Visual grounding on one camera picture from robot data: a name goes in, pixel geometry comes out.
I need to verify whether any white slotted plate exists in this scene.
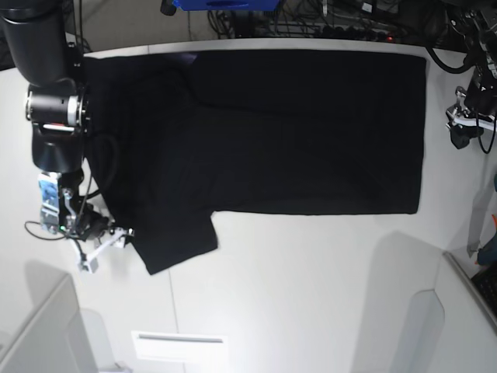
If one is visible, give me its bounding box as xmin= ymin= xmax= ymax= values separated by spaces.
xmin=131 ymin=331 xmax=228 ymax=364

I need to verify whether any white cabinet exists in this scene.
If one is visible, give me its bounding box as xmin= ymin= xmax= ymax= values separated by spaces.
xmin=395 ymin=253 xmax=496 ymax=372
xmin=1 ymin=274 xmax=99 ymax=372

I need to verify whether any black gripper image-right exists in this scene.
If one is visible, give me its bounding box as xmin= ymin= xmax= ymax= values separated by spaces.
xmin=450 ymin=78 xmax=496 ymax=149

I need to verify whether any black keyboard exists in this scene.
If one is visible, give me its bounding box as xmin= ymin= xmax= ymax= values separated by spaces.
xmin=471 ymin=266 xmax=497 ymax=315

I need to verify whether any blue box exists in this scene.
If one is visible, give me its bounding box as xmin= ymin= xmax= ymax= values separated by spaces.
xmin=172 ymin=0 xmax=280 ymax=12

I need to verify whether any black T-shirt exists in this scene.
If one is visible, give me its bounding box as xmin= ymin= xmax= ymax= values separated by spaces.
xmin=85 ymin=50 xmax=426 ymax=274

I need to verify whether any white cabinet left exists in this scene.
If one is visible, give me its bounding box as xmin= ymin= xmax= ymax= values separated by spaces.
xmin=1 ymin=274 xmax=99 ymax=372

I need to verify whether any white cabinet right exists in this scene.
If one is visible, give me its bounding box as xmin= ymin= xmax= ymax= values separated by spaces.
xmin=395 ymin=253 xmax=496 ymax=372

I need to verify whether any black power strip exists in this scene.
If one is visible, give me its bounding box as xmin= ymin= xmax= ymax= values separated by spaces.
xmin=316 ymin=26 xmax=394 ymax=42

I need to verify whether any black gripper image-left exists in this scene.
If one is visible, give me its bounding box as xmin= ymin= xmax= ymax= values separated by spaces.
xmin=64 ymin=204 xmax=112 ymax=242

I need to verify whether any teal orange tool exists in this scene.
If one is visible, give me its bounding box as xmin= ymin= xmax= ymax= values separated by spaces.
xmin=476 ymin=234 xmax=496 ymax=266

